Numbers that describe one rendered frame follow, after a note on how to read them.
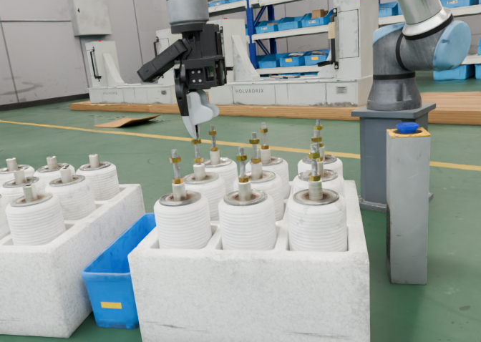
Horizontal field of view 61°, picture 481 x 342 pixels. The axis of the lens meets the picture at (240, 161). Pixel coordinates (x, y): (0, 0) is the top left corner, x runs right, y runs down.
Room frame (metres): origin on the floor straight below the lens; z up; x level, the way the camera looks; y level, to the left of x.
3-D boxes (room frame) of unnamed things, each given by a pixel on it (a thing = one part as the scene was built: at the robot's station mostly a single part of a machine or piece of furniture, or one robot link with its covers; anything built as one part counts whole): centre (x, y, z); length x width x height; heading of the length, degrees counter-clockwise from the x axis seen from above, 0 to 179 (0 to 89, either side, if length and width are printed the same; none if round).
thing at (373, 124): (1.20, -0.47, 0.15); 0.19 x 0.19 x 0.30; 48
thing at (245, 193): (0.66, 0.00, 0.26); 0.02 x 0.02 x 0.03
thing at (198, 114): (0.78, 0.07, 0.38); 0.06 x 0.03 x 0.09; 75
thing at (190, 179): (0.80, 0.08, 0.25); 0.08 x 0.08 x 0.01
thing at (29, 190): (0.76, 0.41, 0.26); 0.02 x 0.02 x 0.03
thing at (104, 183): (0.99, 0.36, 0.16); 0.10 x 0.10 x 0.18
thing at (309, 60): (6.21, -1.36, 0.36); 0.50 x 0.38 x 0.21; 138
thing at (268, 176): (0.77, -0.03, 0.25); 0.08 x 0.08 x 0.01
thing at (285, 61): (6.49, -1.02, 0.36); 0.50 x 0.38 x 0.21; 138
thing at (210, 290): (0.77, -0.03, 0.09); 0.39 x 0.39 x 0.18; 77
